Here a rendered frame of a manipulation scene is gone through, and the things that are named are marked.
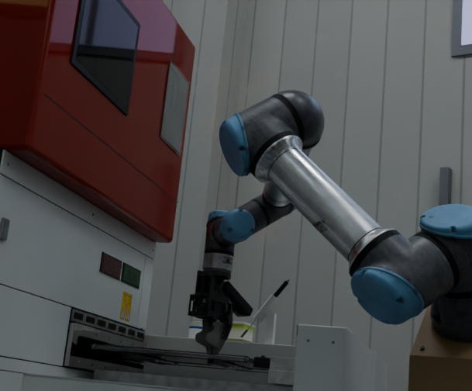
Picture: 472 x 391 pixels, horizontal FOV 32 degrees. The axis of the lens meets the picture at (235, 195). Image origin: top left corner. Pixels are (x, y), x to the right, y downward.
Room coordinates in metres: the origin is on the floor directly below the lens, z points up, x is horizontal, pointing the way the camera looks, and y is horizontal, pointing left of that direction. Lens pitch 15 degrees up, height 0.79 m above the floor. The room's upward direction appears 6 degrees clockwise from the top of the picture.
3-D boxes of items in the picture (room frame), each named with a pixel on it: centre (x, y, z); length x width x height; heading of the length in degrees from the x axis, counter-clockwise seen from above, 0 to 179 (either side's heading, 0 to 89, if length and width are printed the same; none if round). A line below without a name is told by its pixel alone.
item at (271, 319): (2.18, -0.11, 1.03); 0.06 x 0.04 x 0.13; 73
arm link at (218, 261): (2.02, 0.03, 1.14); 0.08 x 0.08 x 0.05
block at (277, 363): (1.77, -0.15, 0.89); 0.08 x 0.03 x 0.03; 73
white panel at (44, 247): (1.86, 0.33, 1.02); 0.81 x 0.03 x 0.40; 163
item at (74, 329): (2.03, 0.27, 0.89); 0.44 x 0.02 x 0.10; 163
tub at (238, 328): (2.35, -0.04, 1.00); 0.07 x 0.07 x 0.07; 64
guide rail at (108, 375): (1.85, 0.04, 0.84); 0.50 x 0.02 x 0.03; 73
